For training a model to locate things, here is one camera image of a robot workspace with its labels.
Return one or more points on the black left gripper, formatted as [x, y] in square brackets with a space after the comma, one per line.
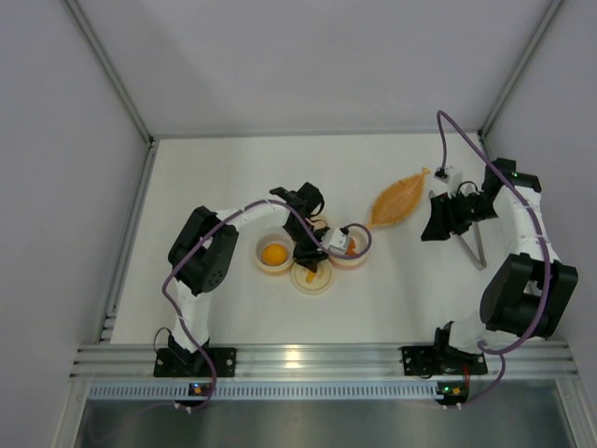
[308, 250]

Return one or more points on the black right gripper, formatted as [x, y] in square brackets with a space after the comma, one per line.
[441, 215]

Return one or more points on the orange ball food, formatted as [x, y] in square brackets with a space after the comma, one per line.
[274, 255]

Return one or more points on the orange shrimp food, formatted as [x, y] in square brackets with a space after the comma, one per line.
[352, 250]

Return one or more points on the metal tongs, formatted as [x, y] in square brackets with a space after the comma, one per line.
[475, 254]

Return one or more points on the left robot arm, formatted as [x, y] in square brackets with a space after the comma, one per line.
[203, 250]

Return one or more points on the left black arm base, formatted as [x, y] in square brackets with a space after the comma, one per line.
[170, 364]

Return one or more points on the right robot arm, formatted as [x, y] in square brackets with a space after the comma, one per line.
[532, 288]

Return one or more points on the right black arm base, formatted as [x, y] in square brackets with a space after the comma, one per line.
[428, 360]

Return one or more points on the woven fish-shaped basket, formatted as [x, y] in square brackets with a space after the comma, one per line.
[398, 201]

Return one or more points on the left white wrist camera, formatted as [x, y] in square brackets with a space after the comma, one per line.
[336, 241]

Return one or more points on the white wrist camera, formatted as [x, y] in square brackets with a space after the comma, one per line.
[449, 176]
[336, 241]

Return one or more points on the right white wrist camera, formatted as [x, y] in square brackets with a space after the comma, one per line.
[449, 176]

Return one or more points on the aluminium front rail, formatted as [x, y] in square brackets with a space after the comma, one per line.
[313, 362]

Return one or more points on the slotted grey cable duct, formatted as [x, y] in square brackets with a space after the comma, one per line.
[193, 391]

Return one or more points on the right aluminium frame post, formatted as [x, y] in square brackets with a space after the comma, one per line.
[539, 32]

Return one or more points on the aluminium frame post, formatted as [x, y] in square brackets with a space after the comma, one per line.
[539, 32]
[84, 26]

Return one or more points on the left aluminium frame post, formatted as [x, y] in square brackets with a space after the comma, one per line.
[84, 26]

